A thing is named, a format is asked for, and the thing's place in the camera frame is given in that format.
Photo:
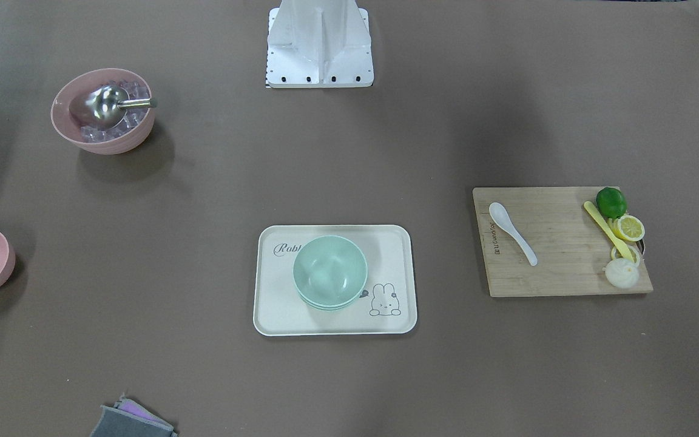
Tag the green bowl top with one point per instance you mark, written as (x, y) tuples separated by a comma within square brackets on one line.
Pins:
[(330, 261)]

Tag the lemon slice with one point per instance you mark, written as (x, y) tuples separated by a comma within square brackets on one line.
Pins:
[(635, 255)]

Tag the green bowl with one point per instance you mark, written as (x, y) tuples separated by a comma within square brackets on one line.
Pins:
[(330, 298), (330, 261)]

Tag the green lime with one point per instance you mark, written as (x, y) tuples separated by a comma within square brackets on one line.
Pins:
[(611, 202)]

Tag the large pink ice bowl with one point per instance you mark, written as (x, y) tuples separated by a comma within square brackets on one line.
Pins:
[(129, 133)]

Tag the yellow plastic knife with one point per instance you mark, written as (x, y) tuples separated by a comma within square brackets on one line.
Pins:
[(618, 244)]

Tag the purple cloth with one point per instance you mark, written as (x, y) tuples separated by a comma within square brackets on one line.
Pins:
[(134, 408)]

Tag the green bowl bottom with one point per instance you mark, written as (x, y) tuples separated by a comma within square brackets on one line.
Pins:
[(330, 298)]

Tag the grey cleaning cloth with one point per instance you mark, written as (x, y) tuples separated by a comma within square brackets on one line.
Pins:
[(118, 422)]

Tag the wooden cutting board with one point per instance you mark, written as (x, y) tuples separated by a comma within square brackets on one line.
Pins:
[(571, 248)]

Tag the ice cubes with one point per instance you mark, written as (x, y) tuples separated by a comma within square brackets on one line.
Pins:
[(132, 119)]

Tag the metal ice scoop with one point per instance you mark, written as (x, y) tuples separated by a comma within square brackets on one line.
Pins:
[(106, 107)]

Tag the white ceramic spoon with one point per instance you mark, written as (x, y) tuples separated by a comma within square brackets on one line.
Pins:
[(502, 219)]

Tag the white steamed bun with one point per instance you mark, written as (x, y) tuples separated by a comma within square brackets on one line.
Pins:
[(622, 273)]

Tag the lemon half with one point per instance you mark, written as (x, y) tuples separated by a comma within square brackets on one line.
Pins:
[(628, 228)]

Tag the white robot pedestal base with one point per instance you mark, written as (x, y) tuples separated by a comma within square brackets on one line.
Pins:
[(319, 44)]

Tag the cream rabbit tray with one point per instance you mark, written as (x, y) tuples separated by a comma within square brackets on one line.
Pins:
[(386, 305)]

